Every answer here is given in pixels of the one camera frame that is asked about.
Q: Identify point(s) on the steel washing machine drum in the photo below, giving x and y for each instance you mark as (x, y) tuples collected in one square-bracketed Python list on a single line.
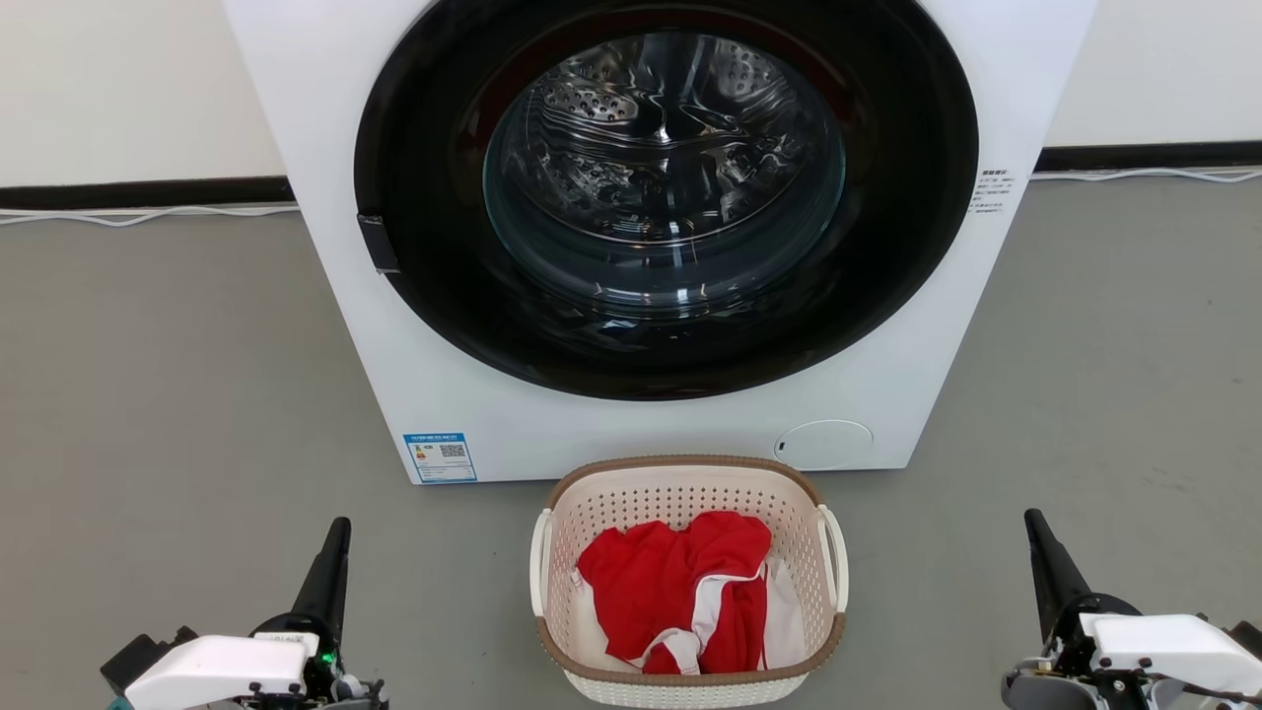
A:
[(663, 168)]

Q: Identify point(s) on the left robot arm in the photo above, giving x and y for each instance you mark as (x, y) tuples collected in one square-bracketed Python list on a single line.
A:
[(148, 659)]

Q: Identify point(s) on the red garment with white trim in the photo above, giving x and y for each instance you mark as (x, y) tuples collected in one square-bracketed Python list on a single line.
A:
[(651, 582)]

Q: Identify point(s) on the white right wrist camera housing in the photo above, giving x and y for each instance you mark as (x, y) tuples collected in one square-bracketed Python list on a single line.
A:
[(1168, 646)]

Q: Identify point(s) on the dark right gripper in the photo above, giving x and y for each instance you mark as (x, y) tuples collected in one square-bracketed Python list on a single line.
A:
[(1045, 690)]

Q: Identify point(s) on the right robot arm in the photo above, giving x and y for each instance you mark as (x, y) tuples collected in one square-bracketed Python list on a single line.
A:
[(1247, 641)]

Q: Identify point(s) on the round white filter cover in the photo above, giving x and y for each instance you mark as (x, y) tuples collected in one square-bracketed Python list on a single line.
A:
[(823, 446)]

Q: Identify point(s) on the cream perforated laundry basket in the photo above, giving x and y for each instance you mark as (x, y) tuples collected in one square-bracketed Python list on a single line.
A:
[(680, 490)]

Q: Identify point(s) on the black round washing machine door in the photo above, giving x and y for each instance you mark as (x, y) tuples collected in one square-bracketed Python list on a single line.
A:
[(424, 148)]

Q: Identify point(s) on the white front-load washing machine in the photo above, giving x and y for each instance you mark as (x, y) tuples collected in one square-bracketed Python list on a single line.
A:
[(394, 394)]

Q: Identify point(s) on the small printed text sticker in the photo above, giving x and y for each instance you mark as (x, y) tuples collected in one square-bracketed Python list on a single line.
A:
[(992, 191)]

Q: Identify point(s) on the blue energy label sticker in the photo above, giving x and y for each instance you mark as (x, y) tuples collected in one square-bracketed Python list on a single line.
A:
[(440, 458)]

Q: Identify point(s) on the dark wall baseboard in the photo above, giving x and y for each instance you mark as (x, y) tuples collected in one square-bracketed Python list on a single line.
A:
[(1154, 157), (148, 192)]

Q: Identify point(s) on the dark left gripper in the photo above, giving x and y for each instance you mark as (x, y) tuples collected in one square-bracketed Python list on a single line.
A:
[(330, 675)]

